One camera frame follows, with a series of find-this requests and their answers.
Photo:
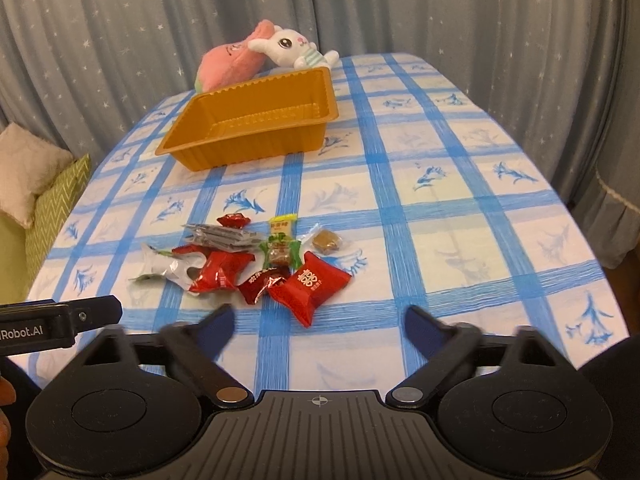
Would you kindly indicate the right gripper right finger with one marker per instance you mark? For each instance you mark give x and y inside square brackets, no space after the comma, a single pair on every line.
[447,350]

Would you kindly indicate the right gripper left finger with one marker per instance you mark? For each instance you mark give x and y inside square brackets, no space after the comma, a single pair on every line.
[194,349]

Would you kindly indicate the dark red snack packet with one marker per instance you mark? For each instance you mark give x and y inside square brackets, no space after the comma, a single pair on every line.
[258,284]

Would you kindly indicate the red crinkled snack packet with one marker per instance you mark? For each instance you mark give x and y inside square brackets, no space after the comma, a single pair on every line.
[221,271]

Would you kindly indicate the white green snack packet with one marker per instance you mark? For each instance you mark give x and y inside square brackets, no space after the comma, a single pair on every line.
[179,269]

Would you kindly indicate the red orange snack packet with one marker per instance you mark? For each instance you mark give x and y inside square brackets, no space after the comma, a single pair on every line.
[191,249]

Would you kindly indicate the grey clear snack packet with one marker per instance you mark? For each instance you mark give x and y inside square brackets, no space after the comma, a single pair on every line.
[223,238]

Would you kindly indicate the large red snack packet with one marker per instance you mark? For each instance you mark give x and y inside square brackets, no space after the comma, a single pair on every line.
[313,284]

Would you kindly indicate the green clear candy packet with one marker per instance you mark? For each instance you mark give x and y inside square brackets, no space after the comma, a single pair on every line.
[281,250]

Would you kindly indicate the small red candy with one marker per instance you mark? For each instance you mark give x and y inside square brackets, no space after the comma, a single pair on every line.
[234,221]

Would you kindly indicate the clear brown candy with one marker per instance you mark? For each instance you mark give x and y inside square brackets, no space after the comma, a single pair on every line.
[327,242]

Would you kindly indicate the yellow candy packet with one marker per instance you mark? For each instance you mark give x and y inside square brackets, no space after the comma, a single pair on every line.
[282,225]

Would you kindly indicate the person's left hand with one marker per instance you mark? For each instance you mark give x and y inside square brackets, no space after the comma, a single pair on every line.
[7,397]

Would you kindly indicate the green zigzag cushion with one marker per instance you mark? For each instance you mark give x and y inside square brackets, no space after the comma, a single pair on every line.
[52,209]

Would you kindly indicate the blue checkered tablecloth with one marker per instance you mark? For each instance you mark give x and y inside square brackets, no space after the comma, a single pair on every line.
[435,205]

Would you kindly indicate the beige cushion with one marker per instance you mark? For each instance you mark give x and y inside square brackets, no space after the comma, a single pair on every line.
[29,165]

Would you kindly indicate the orange plastic tray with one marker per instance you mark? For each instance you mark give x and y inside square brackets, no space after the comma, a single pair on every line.
[270,116]

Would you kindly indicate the pink plush toy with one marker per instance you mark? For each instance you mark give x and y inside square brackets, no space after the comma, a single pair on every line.
[229,64]

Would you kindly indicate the grey star curtain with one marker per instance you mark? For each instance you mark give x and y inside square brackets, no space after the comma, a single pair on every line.
[561,76]

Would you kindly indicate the white bunny plush toy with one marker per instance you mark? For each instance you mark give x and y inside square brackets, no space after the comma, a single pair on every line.
[290,49]

